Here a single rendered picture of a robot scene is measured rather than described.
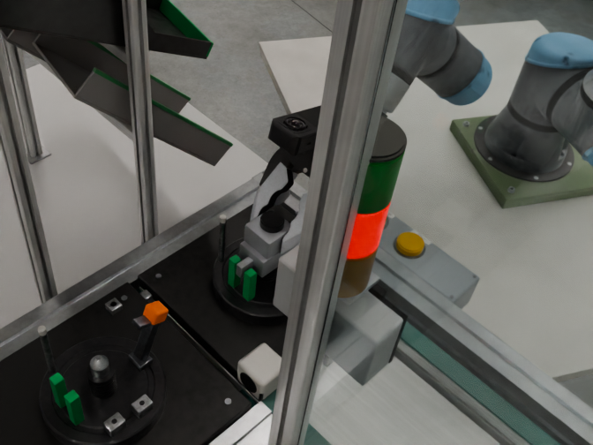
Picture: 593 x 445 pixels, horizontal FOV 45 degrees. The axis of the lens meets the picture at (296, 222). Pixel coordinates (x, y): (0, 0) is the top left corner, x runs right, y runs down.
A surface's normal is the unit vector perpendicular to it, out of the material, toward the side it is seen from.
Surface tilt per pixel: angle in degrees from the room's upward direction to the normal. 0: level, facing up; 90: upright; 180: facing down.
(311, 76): 0
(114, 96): 90
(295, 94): 0
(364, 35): 90
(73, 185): 0
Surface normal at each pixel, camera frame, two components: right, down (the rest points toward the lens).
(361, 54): -0.70, 0.47
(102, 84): 0.58, 0.63
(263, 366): 0.10, -0.68
